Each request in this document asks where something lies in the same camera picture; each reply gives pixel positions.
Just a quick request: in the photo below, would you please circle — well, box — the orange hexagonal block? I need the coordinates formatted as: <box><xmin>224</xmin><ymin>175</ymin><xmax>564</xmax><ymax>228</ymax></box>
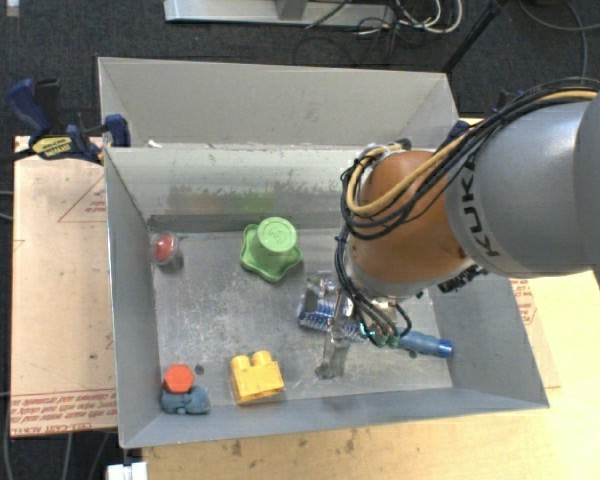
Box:
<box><xmin>161</xmin><ymin>364</ymin><xmax>197</xmax><ymax>395</ymax></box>

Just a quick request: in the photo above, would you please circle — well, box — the blue cylinder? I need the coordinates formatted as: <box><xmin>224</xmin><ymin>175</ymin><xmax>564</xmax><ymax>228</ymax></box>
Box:
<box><xmin>396</xmin><ymin>329</ymin><xmax>454</xmax><ymax>359</ymax></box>

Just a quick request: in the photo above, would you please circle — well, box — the blue-grey toy lump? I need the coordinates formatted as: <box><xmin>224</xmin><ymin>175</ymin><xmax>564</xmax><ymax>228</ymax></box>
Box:
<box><xmin>159</xmin><ymin>384</ymin><xmax>213</xmax><ymax>416</ymax></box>

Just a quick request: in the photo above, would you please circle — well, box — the green star-shaped cup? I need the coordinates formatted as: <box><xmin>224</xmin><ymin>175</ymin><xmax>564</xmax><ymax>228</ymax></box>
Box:
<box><xmin>238</xmin><ymin>216</ymin><xmax>304</xmax><ymax>284</ymax></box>

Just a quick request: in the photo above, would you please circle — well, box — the yellow toy brick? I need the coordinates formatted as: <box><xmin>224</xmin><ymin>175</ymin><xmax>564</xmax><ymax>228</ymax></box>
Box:
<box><xmin>229</xmin><ymin>349</ymin><xmax>287</xmax><ymax>406</ymax></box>

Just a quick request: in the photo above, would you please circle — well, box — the grey metal bin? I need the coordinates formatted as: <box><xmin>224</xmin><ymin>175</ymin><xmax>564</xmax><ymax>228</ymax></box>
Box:
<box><xmin>97</xmin><ymin>56</ymin><xmax>551</xmax><ymax>450</ymax></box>

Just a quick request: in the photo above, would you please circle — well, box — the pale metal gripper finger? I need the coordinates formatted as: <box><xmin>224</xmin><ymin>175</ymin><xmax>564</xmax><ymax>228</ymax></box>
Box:
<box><xmin>314</xmin><ymin>331</ymin><xmax>337</xmax><ymax>380</ymax></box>
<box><xmin>332</xmin><ymin>332</ymin><xmax>353</xmax><ymax>378</ymax></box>

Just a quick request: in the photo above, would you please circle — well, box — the brown cardboard board, red print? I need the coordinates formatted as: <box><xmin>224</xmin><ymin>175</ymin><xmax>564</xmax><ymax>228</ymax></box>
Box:
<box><xmin>9</xmin><ymin>135</ymin><xmax>562</xmax><ymax>440</ymax></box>

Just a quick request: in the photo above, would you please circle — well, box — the red ball in clear shell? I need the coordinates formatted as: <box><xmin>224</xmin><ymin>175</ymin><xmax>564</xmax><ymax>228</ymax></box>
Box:
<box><xmin>149</xmin><ymin>230</ymin><xmax>186</xmax><ymax>272</ymax></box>

